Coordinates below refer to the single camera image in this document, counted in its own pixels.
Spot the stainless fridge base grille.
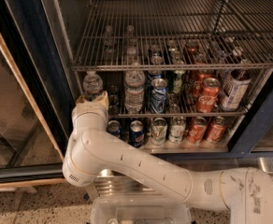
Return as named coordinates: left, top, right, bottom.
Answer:
left=93, top=157, right=273, bottom=196

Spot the clear water bottle front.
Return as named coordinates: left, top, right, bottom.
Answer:
left=123, top=47, right=146, bottom=114

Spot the blue Pepsi can middle shelf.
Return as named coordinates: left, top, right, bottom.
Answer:
left=150, top=78, right=167, bottom=114

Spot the red Coca-Cola can middle shelf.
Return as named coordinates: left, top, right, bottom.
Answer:
left=195, top=77, right=220, bottom=113

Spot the green can middle shelf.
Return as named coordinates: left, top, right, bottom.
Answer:
left=168, top=69, right=185, bottom=94

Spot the red coca-cola can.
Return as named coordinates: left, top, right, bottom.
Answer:
left=191, top=53, right=215, bottom=98
left=187, top=117, right=208, bottom=144
left=205, top=116, right=226, bottom=144

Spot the blue Pepsi can behind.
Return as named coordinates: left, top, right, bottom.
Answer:
left=147, top=55, right=164, bottom=82

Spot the white root beer can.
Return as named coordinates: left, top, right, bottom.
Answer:
left=220, top=69, right=251, bottom=111

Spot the glass sliding fridge door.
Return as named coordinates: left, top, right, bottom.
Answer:
left=0, top=7, right=83, bottom=192

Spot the clear plastic bin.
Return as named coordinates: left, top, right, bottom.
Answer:
left=90, top=195, right=192, bottom=224

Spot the wire fridge shelf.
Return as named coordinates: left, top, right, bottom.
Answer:
left=73, top=0, right=273, bottom=71
left=108, top=85, right=248, bottom=119

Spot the middle wire fridge shelf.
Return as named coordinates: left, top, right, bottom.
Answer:
left=108, top=85, right=248, bottom=119

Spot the red Coca-Cola can behind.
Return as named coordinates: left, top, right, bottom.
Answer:
left=191, top=53, right=215, bottom=98

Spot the clear water bottle column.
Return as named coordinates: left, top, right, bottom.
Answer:
left=83, top=71, right=103, bottom=101

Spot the blue Pepsi can bottom left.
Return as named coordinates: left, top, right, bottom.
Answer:
left=107, top=120, right=122, bottom=138

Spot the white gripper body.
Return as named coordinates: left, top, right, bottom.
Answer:
left=72, top=102, right=108, bottom=129

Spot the blue pepsi can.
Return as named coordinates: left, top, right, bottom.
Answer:
left=129, top=120, right=144, bottom=147
left=147, top=55, right=164, bottom=82
left=107, top=120, right=122, bottom=138

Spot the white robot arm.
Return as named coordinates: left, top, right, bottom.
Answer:
left=63, top=92, right=273, bottom=224

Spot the upper wire fridge shelf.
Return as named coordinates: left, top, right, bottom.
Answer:
left=73, top=0, right=273, bottom=71

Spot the red Coca-Cola can bottom right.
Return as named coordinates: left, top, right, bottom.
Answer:
left=205, top=116, right=226, bottom=144

